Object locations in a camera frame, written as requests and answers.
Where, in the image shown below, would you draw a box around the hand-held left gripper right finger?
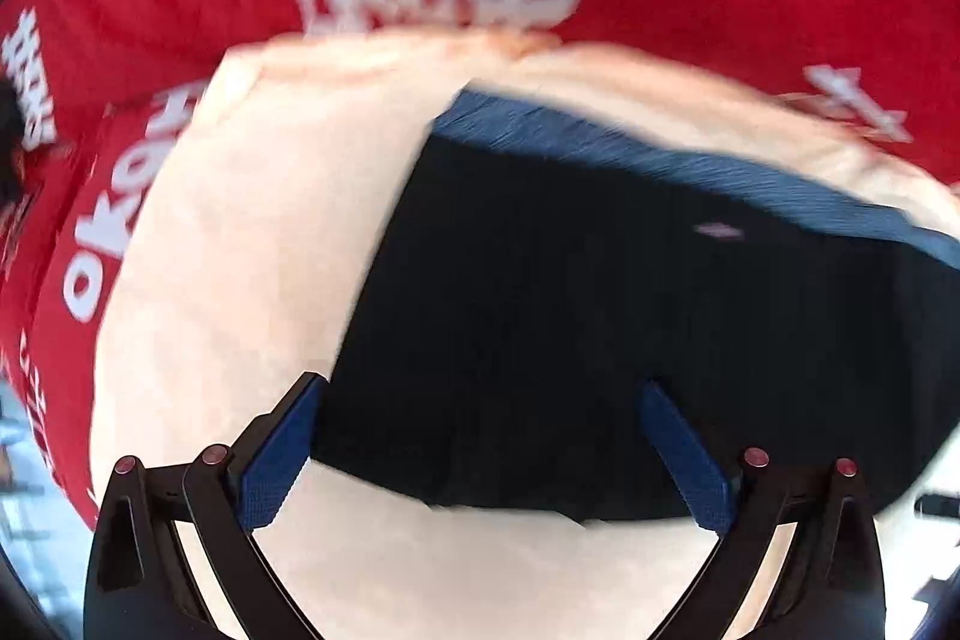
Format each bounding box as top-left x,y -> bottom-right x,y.
639,381 -> 887,640

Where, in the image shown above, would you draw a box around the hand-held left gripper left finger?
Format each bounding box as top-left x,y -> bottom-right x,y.
84,372 -> 326,640

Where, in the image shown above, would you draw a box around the black pants with blue waistband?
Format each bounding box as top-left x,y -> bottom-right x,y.
309,89 -> 960,525

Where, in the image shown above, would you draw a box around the peach patterned blanket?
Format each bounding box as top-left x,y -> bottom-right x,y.
88,29 -> 960,640

